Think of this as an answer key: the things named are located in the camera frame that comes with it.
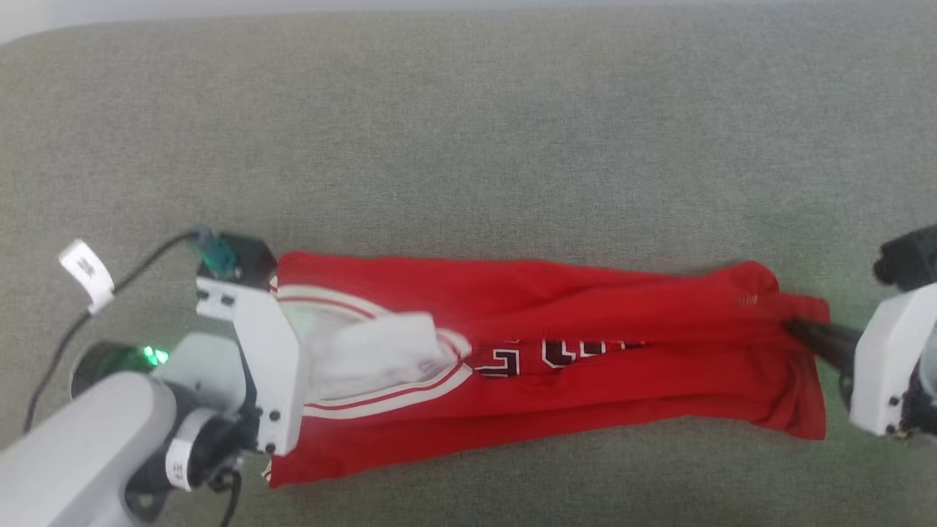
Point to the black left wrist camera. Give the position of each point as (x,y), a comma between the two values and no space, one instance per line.
(252,260)

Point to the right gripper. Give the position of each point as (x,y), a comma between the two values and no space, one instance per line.
(922,410)

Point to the white label band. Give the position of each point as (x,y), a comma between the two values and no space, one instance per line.
(179,461)

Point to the red basketball jersey white sleeves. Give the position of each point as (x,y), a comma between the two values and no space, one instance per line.
(622,380)

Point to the grey fabric sofa cushion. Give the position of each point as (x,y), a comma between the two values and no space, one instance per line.
(512,146)

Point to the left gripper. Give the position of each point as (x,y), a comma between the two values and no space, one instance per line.
(205,366)

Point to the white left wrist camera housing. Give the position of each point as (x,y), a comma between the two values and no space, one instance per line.
(271,351)

